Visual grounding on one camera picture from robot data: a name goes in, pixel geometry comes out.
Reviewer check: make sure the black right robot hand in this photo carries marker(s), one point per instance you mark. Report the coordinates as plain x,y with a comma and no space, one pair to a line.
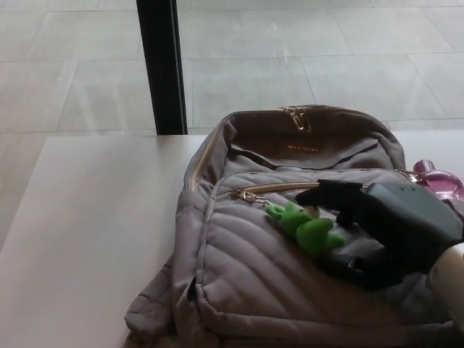
406,224

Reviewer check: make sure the grey quilted backpack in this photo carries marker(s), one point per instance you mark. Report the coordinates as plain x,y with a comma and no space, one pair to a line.
253,275

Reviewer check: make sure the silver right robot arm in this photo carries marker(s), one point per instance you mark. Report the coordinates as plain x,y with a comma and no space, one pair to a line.
449,279

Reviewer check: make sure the pink plastic water bottle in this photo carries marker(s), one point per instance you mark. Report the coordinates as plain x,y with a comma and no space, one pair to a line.
440,181

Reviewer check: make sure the black window frame post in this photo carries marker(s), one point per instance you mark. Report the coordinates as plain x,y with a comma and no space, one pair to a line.
161,65

